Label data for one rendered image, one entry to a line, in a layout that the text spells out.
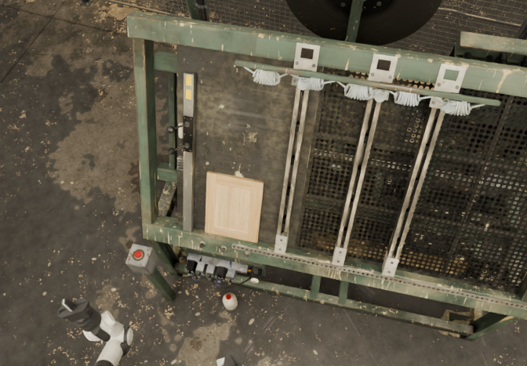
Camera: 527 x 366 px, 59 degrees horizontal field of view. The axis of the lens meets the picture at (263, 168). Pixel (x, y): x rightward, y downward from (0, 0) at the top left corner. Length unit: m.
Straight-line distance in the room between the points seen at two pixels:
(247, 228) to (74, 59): 3.01
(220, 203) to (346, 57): 1.08
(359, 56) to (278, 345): 2.14
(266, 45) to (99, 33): 3.35
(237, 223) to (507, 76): 1.52
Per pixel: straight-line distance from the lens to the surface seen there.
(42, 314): 3.88
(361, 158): 2.30
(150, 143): 2.55
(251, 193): 2.51
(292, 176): 2.34
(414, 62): 2.07
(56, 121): 4.65
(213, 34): 2.13
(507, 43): 2.51
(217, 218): 2.67
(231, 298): 3.36
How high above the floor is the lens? 3.41
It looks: 60 degrees down
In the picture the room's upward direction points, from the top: 3 degrees counter-clockwise
